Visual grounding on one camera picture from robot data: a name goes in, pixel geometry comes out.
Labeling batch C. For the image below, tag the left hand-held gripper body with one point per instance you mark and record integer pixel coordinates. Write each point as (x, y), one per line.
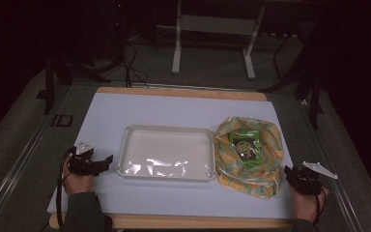
(81, 160)

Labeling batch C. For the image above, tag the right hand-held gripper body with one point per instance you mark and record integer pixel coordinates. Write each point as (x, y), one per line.
(309, 178)

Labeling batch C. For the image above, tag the green snack packet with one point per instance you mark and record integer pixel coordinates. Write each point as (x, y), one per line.
(245, 147)

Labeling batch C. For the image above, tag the white plastic tray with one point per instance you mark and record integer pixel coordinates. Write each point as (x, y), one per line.
(167, 153)

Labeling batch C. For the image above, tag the person's left hand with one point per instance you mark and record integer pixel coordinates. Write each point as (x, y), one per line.
(76, 182)

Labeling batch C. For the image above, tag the person's right hand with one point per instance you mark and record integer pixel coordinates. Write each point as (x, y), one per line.
(307, 203)

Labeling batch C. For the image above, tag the black stand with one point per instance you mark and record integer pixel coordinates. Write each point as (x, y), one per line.
(67, 74)
(306, 80)

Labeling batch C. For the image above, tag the white paper sheet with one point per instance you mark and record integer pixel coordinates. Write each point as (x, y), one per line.
(180, 112)

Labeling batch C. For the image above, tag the white metal table frame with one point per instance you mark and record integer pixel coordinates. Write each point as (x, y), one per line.
(215, 25)

